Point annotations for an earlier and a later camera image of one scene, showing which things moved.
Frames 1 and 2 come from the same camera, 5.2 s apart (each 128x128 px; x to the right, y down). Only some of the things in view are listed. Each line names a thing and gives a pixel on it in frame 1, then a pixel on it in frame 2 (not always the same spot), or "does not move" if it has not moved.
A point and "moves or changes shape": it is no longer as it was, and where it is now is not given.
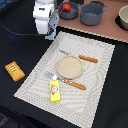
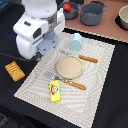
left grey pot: x=73 y=12 does not move
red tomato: x=66 y=8 does not move
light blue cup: x=50 y=36 moves or changes shape
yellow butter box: x=55 y=92 does not move
